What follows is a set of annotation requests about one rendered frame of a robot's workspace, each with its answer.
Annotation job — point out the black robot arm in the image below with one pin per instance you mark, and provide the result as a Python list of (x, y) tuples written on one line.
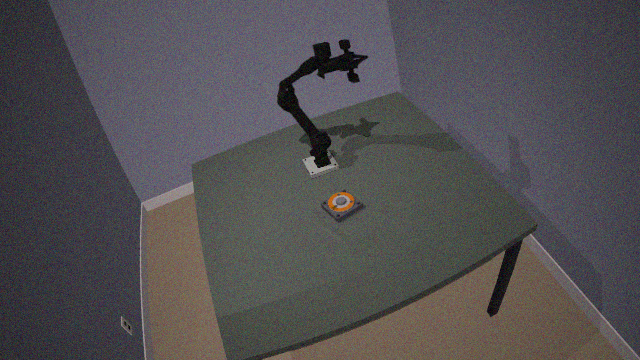
[(289, 102)]

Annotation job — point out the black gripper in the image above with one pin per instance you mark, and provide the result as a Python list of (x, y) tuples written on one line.
[(352, 76)]

